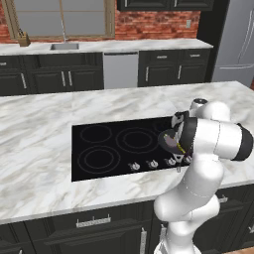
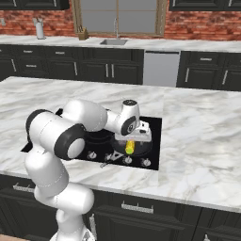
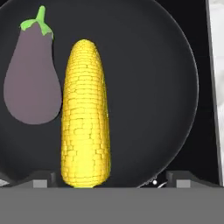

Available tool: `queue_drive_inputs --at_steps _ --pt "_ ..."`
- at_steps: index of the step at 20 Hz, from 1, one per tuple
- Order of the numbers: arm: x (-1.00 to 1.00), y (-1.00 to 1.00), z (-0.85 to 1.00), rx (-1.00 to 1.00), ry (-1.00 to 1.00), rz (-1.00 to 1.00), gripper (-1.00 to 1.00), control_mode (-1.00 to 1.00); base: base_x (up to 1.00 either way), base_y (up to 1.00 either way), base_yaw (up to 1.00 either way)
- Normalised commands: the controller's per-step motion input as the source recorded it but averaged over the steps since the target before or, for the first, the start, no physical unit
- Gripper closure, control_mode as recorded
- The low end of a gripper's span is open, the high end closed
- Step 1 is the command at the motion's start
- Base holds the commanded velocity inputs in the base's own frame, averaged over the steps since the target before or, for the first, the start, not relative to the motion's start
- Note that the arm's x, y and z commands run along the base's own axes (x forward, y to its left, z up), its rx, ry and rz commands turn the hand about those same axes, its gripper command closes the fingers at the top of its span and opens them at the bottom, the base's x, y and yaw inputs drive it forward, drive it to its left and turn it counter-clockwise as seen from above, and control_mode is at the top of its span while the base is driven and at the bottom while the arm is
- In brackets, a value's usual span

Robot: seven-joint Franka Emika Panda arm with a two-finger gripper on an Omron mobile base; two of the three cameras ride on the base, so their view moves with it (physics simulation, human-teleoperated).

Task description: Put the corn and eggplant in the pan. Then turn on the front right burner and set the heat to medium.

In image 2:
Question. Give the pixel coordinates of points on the dark cupboard door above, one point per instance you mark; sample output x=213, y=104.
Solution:
x=222, y=227
x=141, y=229
x=19, y=219

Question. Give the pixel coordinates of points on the silver hob knob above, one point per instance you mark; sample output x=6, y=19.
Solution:
x=91, y=155
x=108, y=157
x=127, y=160
x=145, y=162

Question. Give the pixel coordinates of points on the black hob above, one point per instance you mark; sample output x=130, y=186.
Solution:
x=155, y=144

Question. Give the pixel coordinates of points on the wood framed window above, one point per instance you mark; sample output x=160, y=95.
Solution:
x=119, y=15

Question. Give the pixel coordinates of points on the silver tap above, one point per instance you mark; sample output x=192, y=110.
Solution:
x=116, y=28

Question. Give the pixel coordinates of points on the dark base cupboard run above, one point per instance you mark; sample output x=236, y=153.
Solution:
x=207, y=70
x=94, y=62

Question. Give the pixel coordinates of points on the dark drawer front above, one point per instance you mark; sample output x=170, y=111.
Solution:
x=169, y=207
x=9, y=185

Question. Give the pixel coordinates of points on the dark wall cupboards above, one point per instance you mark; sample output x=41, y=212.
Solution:
x=204, y=4
x=34, y=3

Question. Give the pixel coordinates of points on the yellow corn cob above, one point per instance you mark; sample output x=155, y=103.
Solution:
x=130, y=147

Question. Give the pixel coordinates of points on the wooden knife block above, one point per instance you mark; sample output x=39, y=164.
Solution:
x=83, y=34

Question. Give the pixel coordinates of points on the grey dishwasher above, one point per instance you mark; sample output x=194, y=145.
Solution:
x=161, y=69

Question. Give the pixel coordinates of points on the black frying pan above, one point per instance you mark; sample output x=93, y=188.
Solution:
x=142, y=147

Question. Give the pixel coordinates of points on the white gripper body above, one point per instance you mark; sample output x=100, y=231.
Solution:
x=135, y=136

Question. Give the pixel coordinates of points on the white paper towel holder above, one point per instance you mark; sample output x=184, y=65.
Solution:
x=40, y=29

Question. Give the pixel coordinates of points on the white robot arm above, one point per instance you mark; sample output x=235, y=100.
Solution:
x=50, y=135

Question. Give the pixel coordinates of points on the steel sink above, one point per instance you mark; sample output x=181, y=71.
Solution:
x=113, y=42

